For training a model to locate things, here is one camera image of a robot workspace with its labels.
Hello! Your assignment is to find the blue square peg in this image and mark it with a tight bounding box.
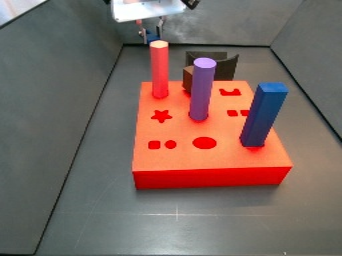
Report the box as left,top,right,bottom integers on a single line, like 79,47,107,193
239,82,288,147

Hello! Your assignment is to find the purple round peg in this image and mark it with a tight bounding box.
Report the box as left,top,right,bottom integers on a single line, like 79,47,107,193
189,57,216,121

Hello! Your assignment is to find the black curved regrasp stand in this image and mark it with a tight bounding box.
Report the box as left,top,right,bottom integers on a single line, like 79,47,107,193
185,51,239,81

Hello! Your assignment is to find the red hexagonal peg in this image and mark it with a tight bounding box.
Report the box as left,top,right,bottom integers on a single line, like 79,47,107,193
149,40,168,98

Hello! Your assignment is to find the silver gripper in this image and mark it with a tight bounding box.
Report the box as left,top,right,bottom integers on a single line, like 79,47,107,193
111,0,200,44

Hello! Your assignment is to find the blue square-circle object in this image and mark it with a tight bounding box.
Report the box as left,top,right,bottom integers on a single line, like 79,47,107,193
145,30,160,43

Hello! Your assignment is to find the red fixture block with holes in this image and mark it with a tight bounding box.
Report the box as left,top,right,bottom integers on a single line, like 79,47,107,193
132,81,292,189

